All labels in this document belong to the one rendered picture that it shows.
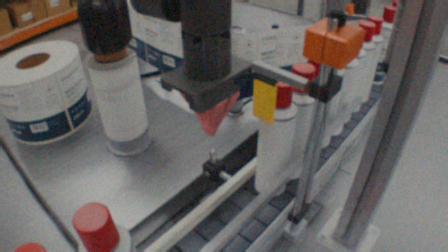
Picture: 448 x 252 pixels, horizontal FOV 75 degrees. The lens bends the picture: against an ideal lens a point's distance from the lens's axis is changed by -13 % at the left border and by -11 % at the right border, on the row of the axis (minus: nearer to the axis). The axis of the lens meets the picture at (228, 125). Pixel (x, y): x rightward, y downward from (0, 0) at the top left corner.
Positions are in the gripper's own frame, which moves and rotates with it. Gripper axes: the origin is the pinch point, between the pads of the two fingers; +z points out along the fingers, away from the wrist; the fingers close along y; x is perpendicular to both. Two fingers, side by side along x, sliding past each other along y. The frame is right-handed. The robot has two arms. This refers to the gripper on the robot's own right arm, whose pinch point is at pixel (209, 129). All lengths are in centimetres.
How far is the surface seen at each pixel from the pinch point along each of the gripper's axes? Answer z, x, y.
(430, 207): 18.7, 31.6, -26.6
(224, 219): 13.9, 4.6, 2.3
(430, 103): 19, 22, -66
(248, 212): 5.7, 10.2, 4.0
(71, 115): 9.9, -33.8, 6.6
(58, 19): 87, -351, -112
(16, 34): 85, -347, -59
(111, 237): -4.6, 7.8, 20.3
